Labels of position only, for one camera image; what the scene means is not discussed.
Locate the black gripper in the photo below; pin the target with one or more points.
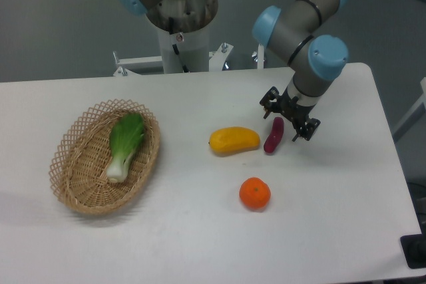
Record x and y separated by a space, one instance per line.
298 115

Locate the purple sweet potato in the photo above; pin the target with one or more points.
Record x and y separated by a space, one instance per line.
275 136

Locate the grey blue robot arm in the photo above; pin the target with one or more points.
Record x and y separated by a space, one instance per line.
289 34

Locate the yellow mango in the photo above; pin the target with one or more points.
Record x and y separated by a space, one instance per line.
235 139

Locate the orange tangerine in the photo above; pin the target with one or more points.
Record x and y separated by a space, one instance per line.
254 193

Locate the white furniture at right edge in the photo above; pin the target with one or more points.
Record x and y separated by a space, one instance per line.
413 115

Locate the green bok choy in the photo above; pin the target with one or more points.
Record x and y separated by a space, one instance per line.
125 138

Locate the black device at table edge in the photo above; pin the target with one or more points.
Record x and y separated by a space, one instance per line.
414 250

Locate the woven wicker basket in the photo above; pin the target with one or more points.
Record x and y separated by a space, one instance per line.
78 170

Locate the white metal mounting frame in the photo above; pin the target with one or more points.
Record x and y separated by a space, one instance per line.
218 61

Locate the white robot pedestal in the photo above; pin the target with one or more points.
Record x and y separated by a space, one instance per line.
183 29

